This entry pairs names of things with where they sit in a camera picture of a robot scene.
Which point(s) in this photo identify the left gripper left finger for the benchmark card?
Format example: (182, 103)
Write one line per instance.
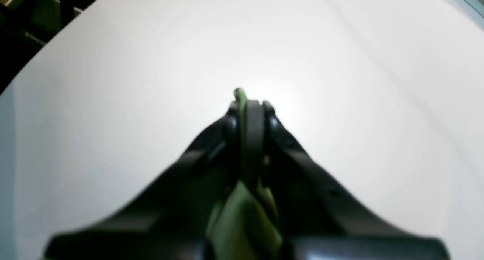
(168, 220)

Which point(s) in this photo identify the green t-shirt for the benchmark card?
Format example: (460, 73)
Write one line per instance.
(244, 223)

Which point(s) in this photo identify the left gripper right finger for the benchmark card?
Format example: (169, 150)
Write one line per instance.
(317, 217)

